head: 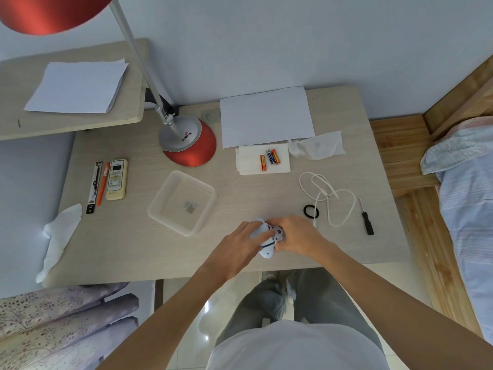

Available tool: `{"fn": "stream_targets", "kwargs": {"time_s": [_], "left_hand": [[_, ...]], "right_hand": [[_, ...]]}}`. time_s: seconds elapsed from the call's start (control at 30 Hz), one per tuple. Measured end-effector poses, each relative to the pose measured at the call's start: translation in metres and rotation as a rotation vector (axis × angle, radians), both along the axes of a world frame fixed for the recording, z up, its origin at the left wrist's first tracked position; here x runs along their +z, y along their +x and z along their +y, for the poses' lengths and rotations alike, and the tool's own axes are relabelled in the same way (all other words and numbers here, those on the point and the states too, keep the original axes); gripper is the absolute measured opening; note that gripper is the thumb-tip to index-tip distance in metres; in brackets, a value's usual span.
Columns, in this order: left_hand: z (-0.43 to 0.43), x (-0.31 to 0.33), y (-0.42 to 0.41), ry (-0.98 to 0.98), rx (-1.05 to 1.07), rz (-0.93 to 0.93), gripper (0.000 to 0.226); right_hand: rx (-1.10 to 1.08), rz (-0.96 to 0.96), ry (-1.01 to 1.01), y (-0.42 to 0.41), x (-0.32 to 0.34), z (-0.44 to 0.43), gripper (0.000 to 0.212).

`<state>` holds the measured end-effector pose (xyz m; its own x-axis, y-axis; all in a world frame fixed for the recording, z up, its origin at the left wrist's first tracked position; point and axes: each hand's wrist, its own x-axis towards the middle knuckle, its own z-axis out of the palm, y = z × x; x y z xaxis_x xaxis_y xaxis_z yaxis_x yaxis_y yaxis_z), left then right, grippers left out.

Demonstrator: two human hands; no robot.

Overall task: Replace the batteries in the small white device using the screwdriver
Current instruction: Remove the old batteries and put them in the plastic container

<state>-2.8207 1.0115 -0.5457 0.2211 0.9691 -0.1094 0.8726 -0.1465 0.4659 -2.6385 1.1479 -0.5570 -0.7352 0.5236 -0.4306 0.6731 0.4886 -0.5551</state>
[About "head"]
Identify person's left hand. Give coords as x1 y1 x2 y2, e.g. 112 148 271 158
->
199 220 276 284

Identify person's right hand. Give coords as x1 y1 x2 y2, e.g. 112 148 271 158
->
266 214 339 266

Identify light blue toy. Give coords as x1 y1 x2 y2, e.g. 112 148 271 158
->
249 217 287 260

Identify black handle screwdriver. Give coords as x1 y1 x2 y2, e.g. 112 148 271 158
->
358 197 375 236

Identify person's right forearm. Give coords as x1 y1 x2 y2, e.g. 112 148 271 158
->
319 246 493 370

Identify person's left forearm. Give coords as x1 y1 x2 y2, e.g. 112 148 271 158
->
96 265 232 370

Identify person's grey trousers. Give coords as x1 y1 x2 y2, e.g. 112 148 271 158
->
214 267 386 355

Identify person's white shirt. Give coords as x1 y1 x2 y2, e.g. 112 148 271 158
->
206 319 392 370

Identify clear plastic container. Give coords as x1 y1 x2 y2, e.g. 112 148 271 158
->
147 170 217 237

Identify crumpled white tissue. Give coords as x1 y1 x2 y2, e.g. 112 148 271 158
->
288 131 346 161

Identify flat white napkin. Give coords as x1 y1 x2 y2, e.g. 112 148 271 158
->
235 143 292 176

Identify red desk lamp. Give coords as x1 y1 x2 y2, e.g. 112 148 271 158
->
0 0 218 168

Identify white paper sheet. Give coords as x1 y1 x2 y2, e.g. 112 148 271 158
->
219 86 316 150

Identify cream remote control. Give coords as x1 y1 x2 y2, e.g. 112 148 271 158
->
105 159 128 201

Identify orange pen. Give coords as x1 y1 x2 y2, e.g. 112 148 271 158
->
96 161 110 207

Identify black pen package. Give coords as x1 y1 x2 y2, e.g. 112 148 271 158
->
86 160 104 215

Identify light blue striped bedsheet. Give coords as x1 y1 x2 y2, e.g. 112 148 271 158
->
439 159 493 345

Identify long white tissue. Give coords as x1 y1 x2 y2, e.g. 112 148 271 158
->
35 203 84 285

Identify blue striped pillow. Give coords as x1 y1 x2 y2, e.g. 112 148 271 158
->
420 125 493 176

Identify beige desk shelf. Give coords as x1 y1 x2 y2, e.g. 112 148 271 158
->
0 38 150 142

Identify purple floral quilt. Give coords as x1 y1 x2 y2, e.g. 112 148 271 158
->
0 282 140 370

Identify pink pillow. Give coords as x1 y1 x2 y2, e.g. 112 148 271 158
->
439 116 493 137

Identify white paper stack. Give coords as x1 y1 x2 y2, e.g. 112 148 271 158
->
24 58 130 114

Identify white cable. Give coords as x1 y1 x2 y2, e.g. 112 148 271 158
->
298 171 357 228

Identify wooden bed frame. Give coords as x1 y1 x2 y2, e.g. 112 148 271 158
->
369 53 493 340

